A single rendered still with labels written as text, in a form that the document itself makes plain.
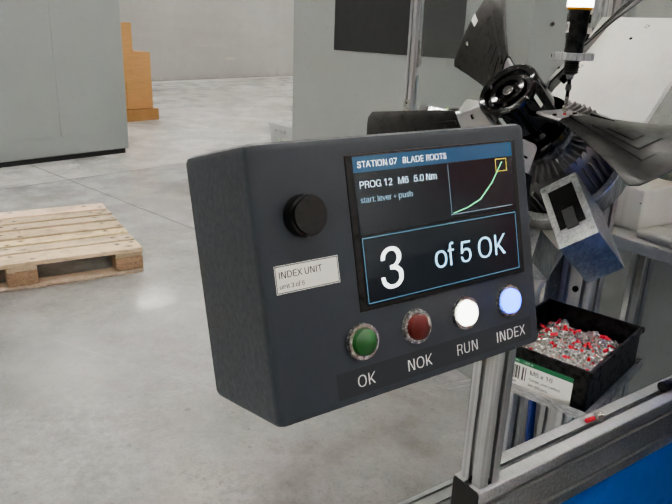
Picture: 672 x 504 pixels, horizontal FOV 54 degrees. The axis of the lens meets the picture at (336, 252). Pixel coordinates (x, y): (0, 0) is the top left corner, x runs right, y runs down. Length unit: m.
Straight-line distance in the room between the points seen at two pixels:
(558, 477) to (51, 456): 1.79
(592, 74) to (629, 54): 0.08
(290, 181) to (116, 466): 1.89
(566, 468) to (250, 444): 1.55
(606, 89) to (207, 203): 1.23
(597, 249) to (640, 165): 0.21
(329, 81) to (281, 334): 3.67
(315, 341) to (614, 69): 1.28
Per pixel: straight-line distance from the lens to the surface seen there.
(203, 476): 2.18
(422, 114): 1.41
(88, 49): 6.83
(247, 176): 0.43
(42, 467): 2.33
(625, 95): 1.57
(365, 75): 3.88
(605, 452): 0.94
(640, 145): 1.15
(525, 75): 1.31
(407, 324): 0.50
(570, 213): 1.26
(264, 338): 0.44
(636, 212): 1.80
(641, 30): 1.69
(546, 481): 0.86
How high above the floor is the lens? 1.33
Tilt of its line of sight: 19 degrees down
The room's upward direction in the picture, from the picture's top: 2 degrees clockwise
